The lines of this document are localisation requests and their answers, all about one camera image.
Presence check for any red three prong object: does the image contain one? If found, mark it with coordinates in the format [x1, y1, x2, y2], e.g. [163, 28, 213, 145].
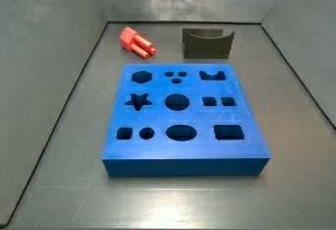
[119, 27, 157, 59]

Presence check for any black curved fixture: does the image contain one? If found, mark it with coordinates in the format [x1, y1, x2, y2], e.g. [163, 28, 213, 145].
[182, 29, 234, 59]

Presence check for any blue foam shape board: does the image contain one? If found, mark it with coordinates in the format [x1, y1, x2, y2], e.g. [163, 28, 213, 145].
[102, 64, 270, 177]

